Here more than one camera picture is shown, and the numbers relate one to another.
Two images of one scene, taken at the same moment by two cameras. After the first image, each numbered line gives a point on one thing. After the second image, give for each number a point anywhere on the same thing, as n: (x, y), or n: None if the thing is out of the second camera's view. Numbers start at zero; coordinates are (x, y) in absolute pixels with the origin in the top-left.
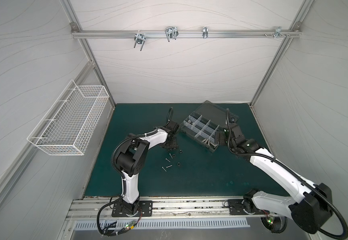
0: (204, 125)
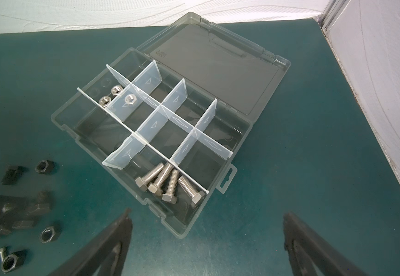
0: (166, 125)
